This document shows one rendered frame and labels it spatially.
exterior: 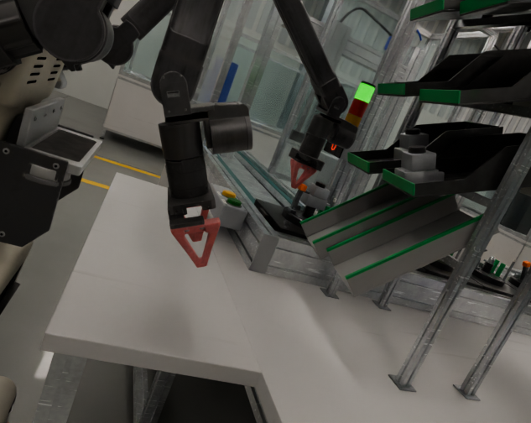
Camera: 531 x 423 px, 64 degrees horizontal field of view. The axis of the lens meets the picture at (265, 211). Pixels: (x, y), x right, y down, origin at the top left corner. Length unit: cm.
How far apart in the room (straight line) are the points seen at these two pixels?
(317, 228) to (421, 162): 32
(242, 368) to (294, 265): 44
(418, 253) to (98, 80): 870
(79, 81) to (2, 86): 856
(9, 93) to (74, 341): 36
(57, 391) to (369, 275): 52
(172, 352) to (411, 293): 81
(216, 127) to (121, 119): 559
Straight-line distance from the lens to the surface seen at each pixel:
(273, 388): 68
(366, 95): 140
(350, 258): 88
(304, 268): 109
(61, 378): 72
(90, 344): 65
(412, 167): 78
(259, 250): 102
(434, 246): 79
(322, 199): 120
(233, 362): 70
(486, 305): 151
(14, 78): 73
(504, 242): 622
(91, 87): 925
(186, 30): 58
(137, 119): 616
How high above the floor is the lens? 124
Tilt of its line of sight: 13 degrees down
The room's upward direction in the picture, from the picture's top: 22 degrees clockwise
